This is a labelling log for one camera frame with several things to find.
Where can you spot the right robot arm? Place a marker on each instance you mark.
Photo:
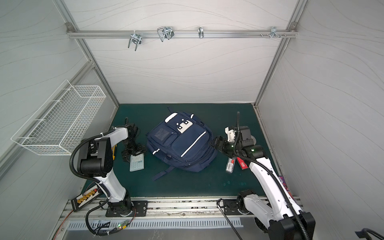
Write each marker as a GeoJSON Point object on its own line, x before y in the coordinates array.
{"type": "Point", "coordinates": [279, 215]}

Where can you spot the yellow utility knife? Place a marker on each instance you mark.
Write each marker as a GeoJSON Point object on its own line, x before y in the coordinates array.
{"type": "Point", "coordinates": [114, 149]}

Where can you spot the metal hook clamp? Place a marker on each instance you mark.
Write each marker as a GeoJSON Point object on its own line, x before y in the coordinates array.
{"type": "Point", "coordinates": [135, 40]}
{"type": "Point", "coordinates": [274, 33]}
{"type": "Point", "coordinates": [165, 33]}

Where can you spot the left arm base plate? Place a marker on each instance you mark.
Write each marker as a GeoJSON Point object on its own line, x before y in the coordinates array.
{"type": "Point", "coordinates": [139, 208]}

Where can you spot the middle metal hook clamp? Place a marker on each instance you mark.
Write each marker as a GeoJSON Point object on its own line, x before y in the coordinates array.
{"type": "Point", "coordinates": [165, 33]}

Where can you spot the yellow terminal block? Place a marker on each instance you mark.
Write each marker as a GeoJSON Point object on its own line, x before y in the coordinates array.
{"type": "Point", "coordinates": [86, 197]}

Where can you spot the right metal hook clamp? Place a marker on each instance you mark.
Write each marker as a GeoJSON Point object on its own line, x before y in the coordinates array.
{"type": "Point", "coordinates": [274, 33]}

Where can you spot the small metal ring clamp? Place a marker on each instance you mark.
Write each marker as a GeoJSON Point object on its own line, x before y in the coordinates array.
{"type": "Point", "coordinates": [201, 32]}

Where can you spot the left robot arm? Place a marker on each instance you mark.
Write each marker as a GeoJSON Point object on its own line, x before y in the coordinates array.
{"type": "Point", "coordinates": [96, 159]}

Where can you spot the white wire basket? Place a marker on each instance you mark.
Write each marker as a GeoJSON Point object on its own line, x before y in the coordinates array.
{"type": "Point", "coordinates": [58, 126]}

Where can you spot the red flat box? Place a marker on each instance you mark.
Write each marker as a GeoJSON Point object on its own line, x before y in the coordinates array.
{"type": "Point", "coordinates": [242, 164]}

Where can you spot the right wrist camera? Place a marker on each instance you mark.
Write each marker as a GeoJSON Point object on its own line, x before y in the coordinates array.
{"type": "Point", "coordinates": [231, 134]}

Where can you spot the clear pen case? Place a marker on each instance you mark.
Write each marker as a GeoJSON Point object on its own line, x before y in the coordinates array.
{"type": "Point", "coordinates": [230, 165]}

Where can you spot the left metal hook clamp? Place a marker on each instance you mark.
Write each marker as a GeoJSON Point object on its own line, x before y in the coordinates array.
{"type": "Point", "coordinates": [135, 40]}

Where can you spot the white green calculator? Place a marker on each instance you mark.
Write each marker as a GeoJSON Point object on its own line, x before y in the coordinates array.
{"type": "Point", "coordinates": [137, 163]}

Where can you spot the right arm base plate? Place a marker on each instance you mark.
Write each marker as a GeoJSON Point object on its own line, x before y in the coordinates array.
{"type": "Point", "coordinates": [234, 207]}

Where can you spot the pink snack pouch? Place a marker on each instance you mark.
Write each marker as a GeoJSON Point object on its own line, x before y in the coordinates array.
{"type": "Point", "coordinates": [282, 180]}

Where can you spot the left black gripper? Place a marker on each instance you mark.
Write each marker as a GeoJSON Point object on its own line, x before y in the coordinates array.
{"type": "Point", "coordinates": [126, 154]}

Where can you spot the clear tape roll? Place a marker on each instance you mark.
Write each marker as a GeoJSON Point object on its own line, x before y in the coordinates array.
{"type": "Point", "coordinates": [254, 140]}

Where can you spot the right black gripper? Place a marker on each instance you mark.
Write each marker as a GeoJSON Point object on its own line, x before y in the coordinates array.
{"type": "Point", "coordinates": [220, 144]}

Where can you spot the navy blue student backpack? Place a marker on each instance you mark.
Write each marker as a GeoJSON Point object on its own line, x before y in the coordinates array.
{"type": "Point", "coordinates": [182, 141]}

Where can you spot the aluminium top rail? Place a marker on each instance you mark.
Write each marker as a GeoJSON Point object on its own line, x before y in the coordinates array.
{"type": "Point", "coordinates": [179, 34]}

